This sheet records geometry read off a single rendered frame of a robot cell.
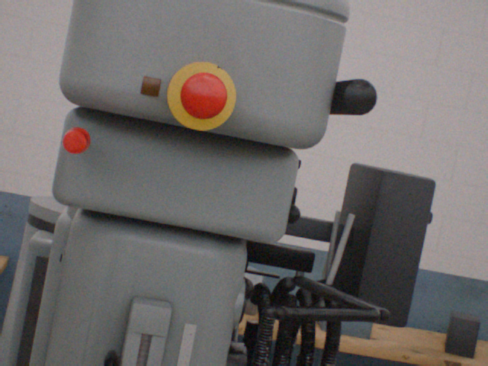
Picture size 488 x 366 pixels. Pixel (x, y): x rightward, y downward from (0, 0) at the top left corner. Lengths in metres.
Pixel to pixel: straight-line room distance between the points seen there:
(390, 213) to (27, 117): 4.09
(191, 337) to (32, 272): 0.51
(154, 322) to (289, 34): 0.32
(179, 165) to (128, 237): 0.10
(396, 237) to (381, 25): 4.17
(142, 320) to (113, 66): 0.26
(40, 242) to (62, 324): 0.45
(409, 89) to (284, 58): 4.63
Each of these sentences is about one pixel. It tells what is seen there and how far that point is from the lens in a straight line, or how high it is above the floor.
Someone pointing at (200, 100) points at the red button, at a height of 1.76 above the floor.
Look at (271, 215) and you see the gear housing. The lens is 1.01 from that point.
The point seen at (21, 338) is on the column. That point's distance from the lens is 1.53.
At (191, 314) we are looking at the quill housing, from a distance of 1.06.
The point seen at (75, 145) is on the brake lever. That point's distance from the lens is 0.86.
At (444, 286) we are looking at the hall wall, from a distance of 5.67.
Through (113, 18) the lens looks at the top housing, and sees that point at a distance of 0.91.
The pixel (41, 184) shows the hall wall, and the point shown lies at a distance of 5.35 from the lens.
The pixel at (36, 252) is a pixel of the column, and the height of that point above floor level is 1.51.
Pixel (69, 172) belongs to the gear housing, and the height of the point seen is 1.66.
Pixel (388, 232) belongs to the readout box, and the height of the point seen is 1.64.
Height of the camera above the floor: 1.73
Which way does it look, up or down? 3 degrees down
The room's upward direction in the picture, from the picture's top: 11 degrees clockwise
